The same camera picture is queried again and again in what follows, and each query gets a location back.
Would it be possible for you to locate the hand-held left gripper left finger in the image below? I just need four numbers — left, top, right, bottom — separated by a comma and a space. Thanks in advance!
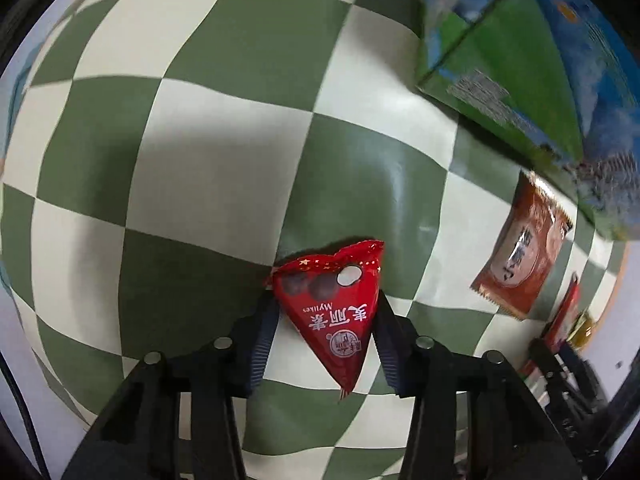
60, 300, 281, 480

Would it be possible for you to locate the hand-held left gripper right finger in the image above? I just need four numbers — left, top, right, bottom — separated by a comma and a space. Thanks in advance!
372, 290, 586, 480

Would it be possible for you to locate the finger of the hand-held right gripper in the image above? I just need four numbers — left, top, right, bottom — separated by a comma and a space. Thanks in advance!
530, 340, 596, 416
562, 347, 608, 403

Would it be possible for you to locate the small red triangular packet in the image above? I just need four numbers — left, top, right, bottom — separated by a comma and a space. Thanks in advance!
264, 240, 386, 401

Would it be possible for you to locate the printed cardboard box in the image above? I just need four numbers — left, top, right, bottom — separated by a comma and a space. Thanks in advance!
416, 0, 640, 241

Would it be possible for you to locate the yellow snack packet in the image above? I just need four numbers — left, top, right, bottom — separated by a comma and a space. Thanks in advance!
567, 310, 597, 351

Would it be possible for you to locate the long red snack packet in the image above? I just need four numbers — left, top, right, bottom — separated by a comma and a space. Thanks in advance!
520, 272, 583, 381

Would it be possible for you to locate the brown snack packet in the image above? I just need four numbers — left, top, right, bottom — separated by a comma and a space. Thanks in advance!
470, 170, 575, 322

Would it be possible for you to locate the green white checkered mat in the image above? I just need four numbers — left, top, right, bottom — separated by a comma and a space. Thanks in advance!
0, 0, 631, 480

